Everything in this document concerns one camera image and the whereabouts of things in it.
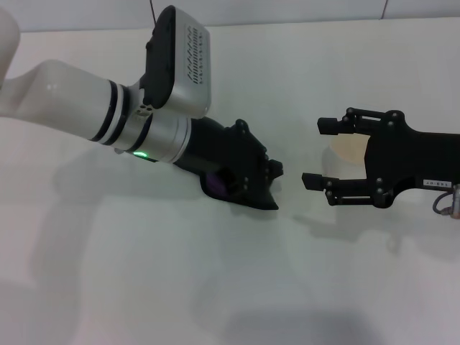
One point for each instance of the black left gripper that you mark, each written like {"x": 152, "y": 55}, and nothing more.
{"x": 223, "y": 151}

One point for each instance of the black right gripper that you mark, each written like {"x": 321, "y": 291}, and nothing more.
{"x": 399, "y": 158}

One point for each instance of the white paper cup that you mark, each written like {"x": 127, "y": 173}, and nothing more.
{"x": 350, "y": 149}

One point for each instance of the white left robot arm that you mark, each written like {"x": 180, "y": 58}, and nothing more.
{"x": 72, "y": 104}

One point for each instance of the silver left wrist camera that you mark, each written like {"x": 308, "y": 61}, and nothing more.
{"x": 183, "y": 61}

